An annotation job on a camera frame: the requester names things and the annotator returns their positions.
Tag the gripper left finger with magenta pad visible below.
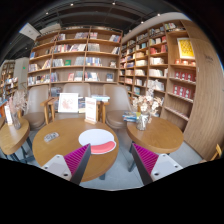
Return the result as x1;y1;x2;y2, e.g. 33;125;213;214
42;144;91;185

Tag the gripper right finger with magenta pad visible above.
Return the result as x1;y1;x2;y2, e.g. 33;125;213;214
132;143;182;185

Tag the white mouse pad red rest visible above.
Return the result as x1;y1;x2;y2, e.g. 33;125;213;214
78;129;116;155

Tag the round wooden centre table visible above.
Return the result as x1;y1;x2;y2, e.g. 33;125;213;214
32;118;119;182

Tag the round wooden table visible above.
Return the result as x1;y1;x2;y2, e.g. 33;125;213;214
32;118;119;182
127;117;184;154
0;118;30;155

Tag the round wooden right table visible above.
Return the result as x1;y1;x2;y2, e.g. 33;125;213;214
127;117;184;154

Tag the stack of books on table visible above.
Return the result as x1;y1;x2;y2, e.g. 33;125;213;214
122;111;140;122

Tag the beige armchair left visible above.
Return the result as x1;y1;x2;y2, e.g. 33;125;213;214
24;85;48;130

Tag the beige armchair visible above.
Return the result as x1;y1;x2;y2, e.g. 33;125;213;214
63;83;91;97
102;83;134;131
24;85;48;130

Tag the glass vase with dried flowers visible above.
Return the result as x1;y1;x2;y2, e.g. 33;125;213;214
133;89;162;131

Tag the white red display picture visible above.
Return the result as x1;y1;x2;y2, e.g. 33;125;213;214
58;93;78;113

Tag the round wooden left table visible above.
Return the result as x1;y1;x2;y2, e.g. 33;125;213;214
0;118;30;155

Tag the white sign on wooden stand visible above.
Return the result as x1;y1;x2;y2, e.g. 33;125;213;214
85;97;97;124

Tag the yellow wooden chair corner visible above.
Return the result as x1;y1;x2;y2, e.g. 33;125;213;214
199;144;223;163

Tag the beige armchair right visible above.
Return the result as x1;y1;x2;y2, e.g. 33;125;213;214
102;83;134;131

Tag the beige armchair middle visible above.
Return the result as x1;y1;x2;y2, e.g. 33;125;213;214
63;83;91;97

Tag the white card on left table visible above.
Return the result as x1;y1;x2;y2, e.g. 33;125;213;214
4;105;13;125

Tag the left vase with dried flowers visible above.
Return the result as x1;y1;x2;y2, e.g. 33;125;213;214
9;90;27;130

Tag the far left wooden bookshelf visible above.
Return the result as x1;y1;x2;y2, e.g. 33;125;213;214
0;60;18;100

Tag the yellow framed poster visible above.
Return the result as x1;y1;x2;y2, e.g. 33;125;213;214
177;37;195;59

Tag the wooden bookshelf right wall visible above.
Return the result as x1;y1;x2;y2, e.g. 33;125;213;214
119;20;196;129

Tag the wooden bookshelf wall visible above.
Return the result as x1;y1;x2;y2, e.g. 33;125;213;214
119;20;196;129
27;25;123;93

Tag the wooden bookshelf back wall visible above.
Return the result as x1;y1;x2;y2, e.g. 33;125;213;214
27;25;123;93

